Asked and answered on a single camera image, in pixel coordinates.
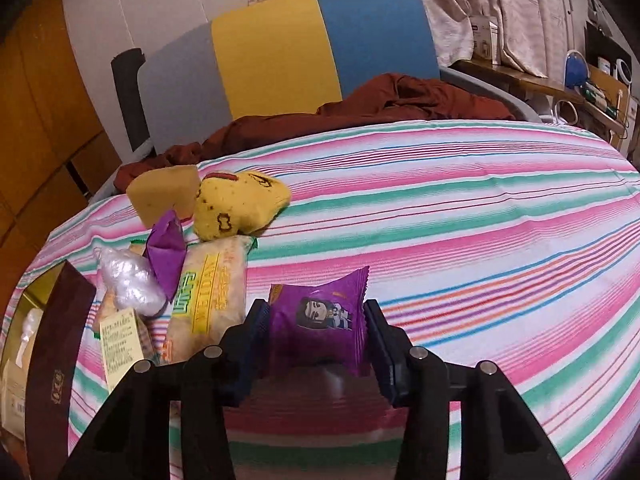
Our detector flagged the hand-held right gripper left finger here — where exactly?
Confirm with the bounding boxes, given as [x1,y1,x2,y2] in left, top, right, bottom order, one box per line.
[59,299,273,480]

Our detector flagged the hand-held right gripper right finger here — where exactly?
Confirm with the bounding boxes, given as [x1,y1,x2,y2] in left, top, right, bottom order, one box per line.
[362,299,571,480]

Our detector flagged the purple cartoon snack packet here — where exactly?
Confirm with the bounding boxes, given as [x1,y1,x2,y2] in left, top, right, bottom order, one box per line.
[267,266,371,378]

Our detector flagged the yellow-label rice cracker packet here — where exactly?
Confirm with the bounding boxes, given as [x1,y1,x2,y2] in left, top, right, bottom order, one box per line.
[162,234,258,366]

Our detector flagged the green-ended cracker packet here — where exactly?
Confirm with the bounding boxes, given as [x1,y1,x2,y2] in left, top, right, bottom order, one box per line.
[97,240,173,391]

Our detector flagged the gold tin box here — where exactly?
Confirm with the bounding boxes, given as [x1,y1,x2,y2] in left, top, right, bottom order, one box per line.
[0,260,98,466]

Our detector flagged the crumpled purple snack packet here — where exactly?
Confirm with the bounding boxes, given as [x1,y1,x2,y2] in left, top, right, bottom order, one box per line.
[145,210,187,301]

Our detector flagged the striped tablecloth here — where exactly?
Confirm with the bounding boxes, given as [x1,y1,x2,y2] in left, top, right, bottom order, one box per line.
[0,119,640,480]

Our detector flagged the clear plastic wrapped ball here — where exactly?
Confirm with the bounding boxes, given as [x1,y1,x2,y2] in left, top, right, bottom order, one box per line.
[94,246,168,317]

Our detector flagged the yellow plush toy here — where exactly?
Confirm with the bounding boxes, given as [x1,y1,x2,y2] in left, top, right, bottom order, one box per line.
[193,170,292,241]

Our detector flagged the yellow wedge sponge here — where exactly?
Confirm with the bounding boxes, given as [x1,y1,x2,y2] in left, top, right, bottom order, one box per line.
[126,165,200,228]

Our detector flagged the reddish brown cloth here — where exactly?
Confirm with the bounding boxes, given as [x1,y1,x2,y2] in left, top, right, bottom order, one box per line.
[114,72,516,193]

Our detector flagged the black rolled mat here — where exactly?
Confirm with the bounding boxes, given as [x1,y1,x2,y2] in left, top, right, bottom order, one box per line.
[111,47,151,161]

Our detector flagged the grey yellow blue chair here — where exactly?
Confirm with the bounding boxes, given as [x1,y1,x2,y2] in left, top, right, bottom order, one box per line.
[102,0,543,196]

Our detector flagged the wooden side shelf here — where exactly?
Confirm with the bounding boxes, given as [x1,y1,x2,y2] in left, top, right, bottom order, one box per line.
[447,57,640,161]

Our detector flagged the wooden wardrobe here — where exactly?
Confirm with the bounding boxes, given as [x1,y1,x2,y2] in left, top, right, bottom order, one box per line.
[0,0,123,301]

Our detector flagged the small white box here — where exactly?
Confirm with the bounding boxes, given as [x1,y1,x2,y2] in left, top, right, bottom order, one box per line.
[470,14,501,66]

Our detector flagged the blue round object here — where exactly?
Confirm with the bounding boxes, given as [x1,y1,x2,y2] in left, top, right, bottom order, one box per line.
[565,50,591,88]

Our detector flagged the black device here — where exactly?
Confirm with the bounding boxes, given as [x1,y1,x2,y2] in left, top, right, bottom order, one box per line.
[582,22,633,81]

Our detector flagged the white cable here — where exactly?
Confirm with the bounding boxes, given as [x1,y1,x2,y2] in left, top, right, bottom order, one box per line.
[552,97,581,126]

